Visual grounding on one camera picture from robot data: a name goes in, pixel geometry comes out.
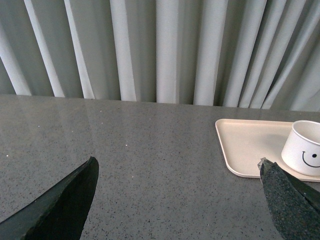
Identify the white smiley mug black handle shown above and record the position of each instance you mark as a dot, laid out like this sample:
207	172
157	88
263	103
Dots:
301	151

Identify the beige rectangular plastic tray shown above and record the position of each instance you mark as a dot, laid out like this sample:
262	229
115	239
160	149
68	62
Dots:
245	142

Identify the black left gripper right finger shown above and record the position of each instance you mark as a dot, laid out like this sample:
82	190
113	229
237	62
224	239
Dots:
294	206

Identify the pale grey pleated curtain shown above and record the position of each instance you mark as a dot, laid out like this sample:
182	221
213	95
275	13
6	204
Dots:
260	54

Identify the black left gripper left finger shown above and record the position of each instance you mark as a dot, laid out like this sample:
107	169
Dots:
58	214

